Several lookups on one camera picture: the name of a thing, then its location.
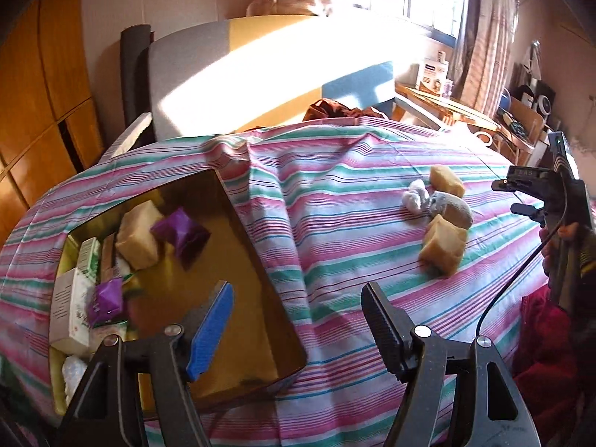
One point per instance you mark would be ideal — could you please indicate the small yellow sponge block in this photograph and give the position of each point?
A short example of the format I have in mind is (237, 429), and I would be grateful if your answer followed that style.
(447, 180)

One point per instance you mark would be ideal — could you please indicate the purple snack packet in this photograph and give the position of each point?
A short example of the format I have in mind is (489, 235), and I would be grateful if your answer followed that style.
(107, 300)
(181, 235)

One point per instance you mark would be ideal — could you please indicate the clear plastic bundle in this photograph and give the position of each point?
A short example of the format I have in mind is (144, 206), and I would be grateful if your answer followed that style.
(74, 377)

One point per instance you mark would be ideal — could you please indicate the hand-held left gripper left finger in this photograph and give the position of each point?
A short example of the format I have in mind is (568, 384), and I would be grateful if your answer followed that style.
(212, 330)

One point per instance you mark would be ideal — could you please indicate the large yellow sponge block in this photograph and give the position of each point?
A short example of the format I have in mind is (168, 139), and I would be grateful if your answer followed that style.
(139, 235)

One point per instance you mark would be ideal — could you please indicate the person's right hand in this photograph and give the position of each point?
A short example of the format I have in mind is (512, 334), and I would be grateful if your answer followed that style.
(551, 247)

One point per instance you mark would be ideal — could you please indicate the red jacket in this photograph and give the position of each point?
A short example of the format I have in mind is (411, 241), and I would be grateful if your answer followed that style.
(545, 358)

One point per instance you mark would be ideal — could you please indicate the black bed frame post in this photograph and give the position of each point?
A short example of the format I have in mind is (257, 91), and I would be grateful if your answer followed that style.
(135, 74)

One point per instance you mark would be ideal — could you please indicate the padded colour-block headboard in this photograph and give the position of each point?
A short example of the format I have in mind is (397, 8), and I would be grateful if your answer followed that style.
(260, 70)

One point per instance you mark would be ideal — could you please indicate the white tape roll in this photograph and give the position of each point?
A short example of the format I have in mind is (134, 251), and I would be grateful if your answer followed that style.
(484, 138)

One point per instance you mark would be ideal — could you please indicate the small purple-label jar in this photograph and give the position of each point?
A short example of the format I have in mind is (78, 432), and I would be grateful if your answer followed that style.
(448, 87)

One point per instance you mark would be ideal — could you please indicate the open cardboard carton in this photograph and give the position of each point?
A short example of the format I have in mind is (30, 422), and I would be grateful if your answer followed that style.
(526, 118)

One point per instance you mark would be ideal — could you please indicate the brown cardboard storage box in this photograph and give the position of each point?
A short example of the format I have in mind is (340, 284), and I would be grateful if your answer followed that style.
(223, 265)

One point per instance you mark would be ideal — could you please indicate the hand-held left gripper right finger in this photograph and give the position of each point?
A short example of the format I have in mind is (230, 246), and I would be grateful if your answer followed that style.
(386, 330)

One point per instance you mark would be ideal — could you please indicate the black and silver appliance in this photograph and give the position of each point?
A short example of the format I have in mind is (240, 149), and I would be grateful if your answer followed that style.
(535, 95)

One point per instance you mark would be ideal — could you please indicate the grey wrapped bundle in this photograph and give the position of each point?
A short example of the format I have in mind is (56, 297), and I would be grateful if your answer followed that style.
(454, 212)

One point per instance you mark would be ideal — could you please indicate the brown crumpled cloth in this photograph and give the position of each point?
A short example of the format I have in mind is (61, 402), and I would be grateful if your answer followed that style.
(335, 109)

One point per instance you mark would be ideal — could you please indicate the white cloth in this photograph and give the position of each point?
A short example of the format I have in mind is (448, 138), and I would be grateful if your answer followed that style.
(130, 137)

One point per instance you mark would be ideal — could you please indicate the wooden side table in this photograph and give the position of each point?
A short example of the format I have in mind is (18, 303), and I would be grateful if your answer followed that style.
(447, 107)

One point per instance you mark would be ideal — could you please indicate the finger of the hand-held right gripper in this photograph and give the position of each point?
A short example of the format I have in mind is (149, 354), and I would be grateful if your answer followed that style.
(526, 210)
(503, 185)

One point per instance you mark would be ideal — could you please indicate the white product box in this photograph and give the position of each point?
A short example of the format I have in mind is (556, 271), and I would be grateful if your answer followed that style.
(442, 56)
(429, 78)

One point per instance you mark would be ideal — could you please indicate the striped bedsheet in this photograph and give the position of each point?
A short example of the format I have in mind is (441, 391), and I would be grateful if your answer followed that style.
(335, 205)

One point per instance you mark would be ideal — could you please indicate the white medicine box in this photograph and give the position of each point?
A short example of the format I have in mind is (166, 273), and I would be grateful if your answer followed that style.
(70, 312)

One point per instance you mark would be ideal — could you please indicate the striped beige curtain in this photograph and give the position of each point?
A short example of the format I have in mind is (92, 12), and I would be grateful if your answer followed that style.
(486, 37)

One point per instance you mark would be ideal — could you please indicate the white plastic bag bundle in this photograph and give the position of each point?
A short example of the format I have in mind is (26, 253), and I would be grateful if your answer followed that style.
(416, 198)

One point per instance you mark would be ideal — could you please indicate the blue round container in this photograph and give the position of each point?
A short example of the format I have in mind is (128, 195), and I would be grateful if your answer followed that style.
(505, 101)

